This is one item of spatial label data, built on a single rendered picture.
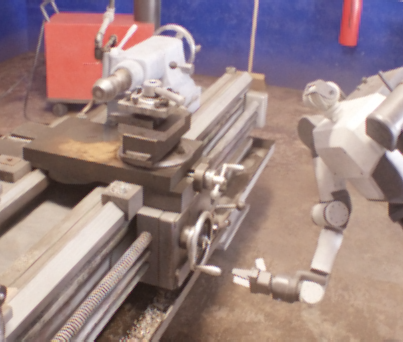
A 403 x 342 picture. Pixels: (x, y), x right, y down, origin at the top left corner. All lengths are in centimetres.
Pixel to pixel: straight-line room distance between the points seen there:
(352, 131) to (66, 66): 349
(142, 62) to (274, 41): 363
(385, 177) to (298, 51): 421
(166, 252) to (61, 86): 309
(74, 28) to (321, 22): 233
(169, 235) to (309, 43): 407
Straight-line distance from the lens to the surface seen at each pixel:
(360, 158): 163
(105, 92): 211
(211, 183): 198
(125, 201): 186
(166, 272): 201
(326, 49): 576
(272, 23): 581
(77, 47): 476
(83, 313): 164
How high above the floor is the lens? 177
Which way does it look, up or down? 26 degrees down
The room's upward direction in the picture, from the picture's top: 3 degrees clockwise
